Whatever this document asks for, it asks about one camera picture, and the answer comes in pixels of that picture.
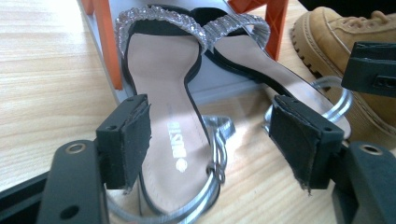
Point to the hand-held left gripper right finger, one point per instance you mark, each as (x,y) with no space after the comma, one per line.
(305,143)

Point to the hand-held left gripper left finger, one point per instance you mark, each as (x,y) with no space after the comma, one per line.
(124,143)

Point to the tan suede boot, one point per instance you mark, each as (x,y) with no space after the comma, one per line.
(327,37)

